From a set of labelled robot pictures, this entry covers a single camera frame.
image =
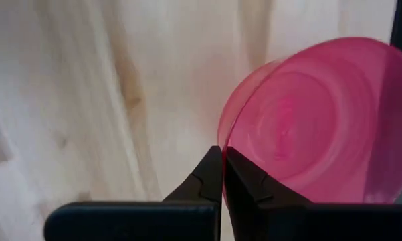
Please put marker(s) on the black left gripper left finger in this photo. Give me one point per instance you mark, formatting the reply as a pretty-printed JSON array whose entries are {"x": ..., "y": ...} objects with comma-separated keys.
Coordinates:
[{"x": 200, "y": 187}]

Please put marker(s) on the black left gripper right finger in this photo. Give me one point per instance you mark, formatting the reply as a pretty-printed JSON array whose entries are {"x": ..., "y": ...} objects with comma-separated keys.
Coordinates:
[{"x": 251, "y": 197}]

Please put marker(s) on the translucent red plastic bowl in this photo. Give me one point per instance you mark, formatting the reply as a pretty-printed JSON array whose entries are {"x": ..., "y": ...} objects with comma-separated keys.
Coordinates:
[{"x": 304, "y": 127}]

